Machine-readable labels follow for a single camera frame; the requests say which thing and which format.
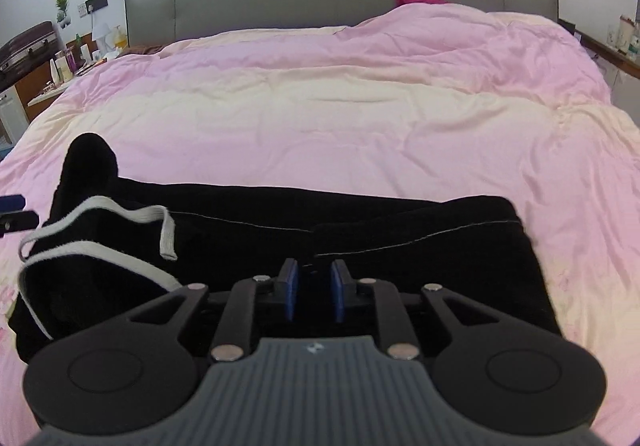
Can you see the pink and cream quilt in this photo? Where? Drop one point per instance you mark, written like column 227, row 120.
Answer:
column 320, row 125

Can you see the plastic water bottle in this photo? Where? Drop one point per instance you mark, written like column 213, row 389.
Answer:
column 636, row 39

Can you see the cluster of cosmetic bottles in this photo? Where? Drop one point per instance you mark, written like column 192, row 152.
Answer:
column 70, row 63

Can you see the clear glass cup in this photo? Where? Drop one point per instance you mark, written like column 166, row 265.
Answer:
column 613, row 35

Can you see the small potted plant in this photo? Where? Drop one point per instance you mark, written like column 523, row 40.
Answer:
column 61, row 5

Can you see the brown cloth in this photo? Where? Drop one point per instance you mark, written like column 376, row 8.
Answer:
column 142, row 49

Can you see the black pants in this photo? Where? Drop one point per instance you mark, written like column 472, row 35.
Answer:
column 400, row 246

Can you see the yellow bottle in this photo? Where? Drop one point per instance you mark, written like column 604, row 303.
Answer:
column 120, row 38

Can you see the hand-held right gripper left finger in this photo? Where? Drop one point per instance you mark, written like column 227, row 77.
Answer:
column 292, row 293

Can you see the white nightstand with brown top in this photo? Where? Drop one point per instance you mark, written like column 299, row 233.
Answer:
column 620, row 75

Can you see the white table lamp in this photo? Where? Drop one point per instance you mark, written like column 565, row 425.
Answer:
column 103, row 35

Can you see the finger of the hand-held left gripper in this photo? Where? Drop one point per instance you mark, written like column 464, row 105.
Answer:
column 12, row 203

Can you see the wooden dresser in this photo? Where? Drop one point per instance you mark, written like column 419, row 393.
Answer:
column 35, row 98

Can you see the dark wall socket panel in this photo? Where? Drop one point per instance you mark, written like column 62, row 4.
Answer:
column 94, row 4

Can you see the dark suitcase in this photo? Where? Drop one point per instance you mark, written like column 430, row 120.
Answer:
column 25, row 48

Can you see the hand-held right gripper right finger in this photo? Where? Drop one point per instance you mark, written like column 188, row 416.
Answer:
column 339, row 293

